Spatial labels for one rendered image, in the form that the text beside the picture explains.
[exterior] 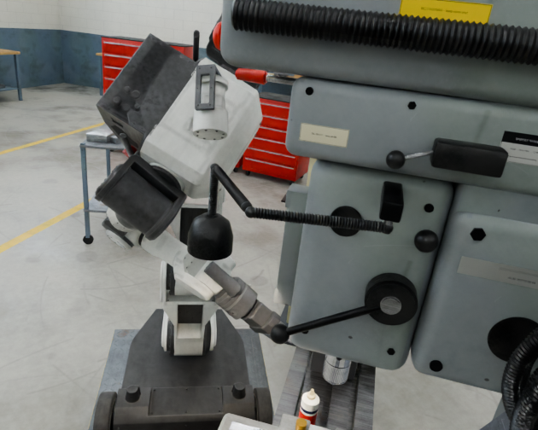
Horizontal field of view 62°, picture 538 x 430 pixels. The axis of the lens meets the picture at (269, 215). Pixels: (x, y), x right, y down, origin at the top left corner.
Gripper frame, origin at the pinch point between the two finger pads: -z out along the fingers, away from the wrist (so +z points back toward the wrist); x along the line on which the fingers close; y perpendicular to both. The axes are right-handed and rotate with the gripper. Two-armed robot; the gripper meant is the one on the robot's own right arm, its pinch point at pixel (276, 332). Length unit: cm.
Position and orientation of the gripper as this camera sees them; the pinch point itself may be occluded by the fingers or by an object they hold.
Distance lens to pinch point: 122.0
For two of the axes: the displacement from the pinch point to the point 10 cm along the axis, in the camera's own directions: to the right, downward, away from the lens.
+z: -7.2, -6.7, -2.0
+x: 4.1, -1.8, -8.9
